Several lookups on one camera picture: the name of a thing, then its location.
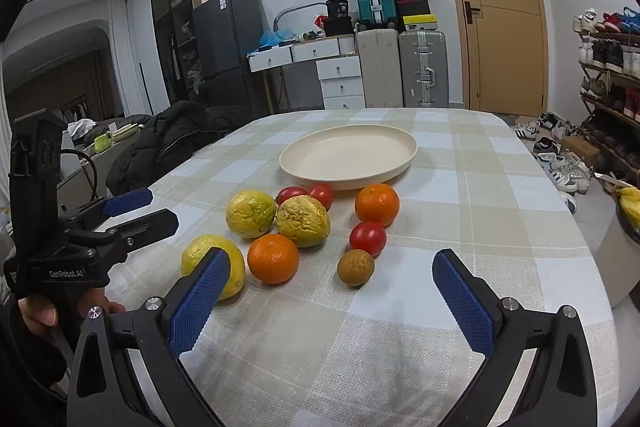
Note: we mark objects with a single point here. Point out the cluster of white sneakers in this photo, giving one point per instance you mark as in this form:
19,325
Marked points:
560,157

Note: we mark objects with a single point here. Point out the blue plastic bag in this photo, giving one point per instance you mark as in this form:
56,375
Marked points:
272,39

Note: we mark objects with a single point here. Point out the tall wooden cabinet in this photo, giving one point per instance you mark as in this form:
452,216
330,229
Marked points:
175,7

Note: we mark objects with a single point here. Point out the person's left hand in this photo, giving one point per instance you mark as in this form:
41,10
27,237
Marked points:
40,314

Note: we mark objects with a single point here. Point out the white round bin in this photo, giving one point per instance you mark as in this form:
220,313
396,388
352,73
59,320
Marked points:
617,262

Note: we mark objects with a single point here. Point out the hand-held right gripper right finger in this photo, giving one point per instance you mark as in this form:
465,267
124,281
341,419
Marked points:
462,302

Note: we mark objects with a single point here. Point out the wooden door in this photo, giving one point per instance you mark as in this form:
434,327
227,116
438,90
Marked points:
500,47

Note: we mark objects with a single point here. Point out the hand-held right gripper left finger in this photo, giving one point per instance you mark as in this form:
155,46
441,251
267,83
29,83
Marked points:
197,302

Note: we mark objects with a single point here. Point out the yellow bag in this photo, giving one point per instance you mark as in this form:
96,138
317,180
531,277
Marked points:
631,204

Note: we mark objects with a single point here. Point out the small black box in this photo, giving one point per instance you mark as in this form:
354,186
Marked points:
337,7

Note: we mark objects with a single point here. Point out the brown cardboard box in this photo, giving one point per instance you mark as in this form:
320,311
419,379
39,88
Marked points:
582,158

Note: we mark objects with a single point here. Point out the cream round plate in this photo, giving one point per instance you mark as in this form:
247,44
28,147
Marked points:
348,155

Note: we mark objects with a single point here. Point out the smooth yellow lemon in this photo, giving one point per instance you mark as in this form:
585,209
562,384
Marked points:
200,254

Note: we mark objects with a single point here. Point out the black puffer jacket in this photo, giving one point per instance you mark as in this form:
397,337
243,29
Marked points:
170,132

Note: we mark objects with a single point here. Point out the wrinkled yellow citrus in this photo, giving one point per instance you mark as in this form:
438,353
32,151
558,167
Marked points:
302,222

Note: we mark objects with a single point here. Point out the brown curtain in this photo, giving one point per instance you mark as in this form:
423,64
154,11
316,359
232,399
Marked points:
65,87

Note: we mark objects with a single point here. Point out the orange mandarin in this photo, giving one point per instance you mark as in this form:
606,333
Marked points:
272,258
377,204

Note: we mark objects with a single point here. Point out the grey curved metal bar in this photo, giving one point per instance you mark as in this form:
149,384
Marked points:
295,9

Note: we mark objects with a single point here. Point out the rows of shelved shoes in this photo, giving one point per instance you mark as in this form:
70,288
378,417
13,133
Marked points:
615,57

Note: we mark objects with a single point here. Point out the white desk with drawers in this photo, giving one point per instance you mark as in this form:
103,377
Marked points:
340,79

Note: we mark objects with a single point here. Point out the dark grey fridge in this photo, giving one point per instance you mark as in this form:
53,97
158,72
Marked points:
225,37

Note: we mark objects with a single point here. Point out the brown lychee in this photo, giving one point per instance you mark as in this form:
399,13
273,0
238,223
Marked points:
355,268

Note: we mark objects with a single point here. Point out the yellow citrus with green patches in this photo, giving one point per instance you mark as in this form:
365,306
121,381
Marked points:
250,213

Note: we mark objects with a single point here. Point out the wooden shoe rack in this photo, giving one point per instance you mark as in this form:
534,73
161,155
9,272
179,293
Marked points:
612,107

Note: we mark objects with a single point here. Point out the beige suitcase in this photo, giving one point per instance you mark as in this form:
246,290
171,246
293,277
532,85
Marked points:
380,67

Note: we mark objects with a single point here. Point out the white wardrobe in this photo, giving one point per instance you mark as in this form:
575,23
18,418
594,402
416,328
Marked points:
142,47

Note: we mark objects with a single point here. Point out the silver suitcase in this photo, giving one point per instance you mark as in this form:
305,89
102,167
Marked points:
424,67

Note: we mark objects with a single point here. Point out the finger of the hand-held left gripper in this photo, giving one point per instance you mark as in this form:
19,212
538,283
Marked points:
127,202
155,222

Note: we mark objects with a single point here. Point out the black and yellow shoe box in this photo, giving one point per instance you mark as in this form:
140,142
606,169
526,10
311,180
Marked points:
416,13

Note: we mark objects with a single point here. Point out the green cup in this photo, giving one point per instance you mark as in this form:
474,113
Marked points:
103,142

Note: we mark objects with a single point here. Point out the white crumpled cloth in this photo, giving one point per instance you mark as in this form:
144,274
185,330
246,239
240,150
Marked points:
80,127

